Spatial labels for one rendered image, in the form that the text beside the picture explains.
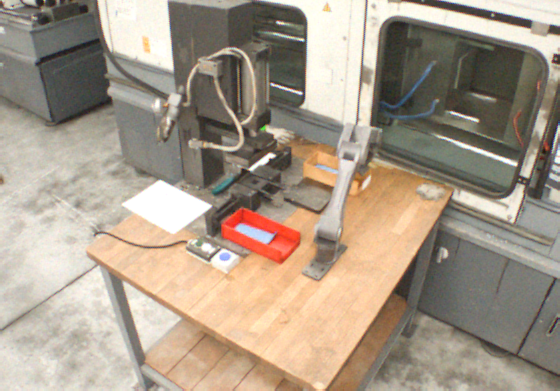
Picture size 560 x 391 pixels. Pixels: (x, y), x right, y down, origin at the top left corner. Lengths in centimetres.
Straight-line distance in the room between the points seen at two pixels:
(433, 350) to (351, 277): 111
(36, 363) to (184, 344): 84
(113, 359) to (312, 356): 142
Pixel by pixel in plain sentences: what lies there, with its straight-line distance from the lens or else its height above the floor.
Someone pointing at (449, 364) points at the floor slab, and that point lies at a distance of 259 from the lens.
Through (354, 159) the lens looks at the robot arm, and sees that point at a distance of 158.
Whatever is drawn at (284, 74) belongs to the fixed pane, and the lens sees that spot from 242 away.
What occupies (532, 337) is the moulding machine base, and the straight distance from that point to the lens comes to 252.
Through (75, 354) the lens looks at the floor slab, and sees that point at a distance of 268.
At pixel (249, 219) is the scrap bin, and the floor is 92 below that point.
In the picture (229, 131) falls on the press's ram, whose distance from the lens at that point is 180.
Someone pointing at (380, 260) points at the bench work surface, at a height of 90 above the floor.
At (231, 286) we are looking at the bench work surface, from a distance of 156.
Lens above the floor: 203
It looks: 35 degrees down
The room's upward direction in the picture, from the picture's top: straight up
